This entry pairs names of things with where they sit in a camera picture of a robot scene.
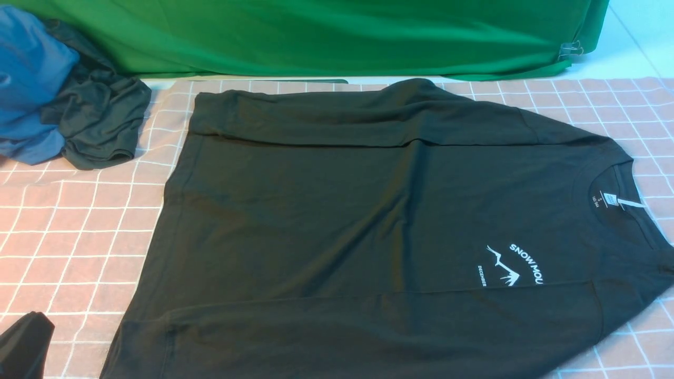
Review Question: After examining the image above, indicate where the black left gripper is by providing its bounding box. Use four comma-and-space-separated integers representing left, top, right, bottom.
1, 312, 55, 378

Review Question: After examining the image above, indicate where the dark gray long-sleeve shirt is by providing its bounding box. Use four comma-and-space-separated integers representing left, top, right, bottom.
101, 79, 672, 378

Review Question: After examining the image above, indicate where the pink checkered tablecloth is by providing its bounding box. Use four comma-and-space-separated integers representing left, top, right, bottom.
1, 77, 672, 378

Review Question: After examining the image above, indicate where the dark gray crumpled garment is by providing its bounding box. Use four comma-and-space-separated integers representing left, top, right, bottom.
40, 19, 152, 171

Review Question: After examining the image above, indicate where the blue crumpled garment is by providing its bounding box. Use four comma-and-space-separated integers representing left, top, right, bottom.
1, 5, 80, 165

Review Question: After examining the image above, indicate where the green backdrop cloth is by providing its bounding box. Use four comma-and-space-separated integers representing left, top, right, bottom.
8, 1, 609, 81

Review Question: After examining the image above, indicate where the metal binder clip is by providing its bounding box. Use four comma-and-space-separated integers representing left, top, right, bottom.
558, 41, 584, 62

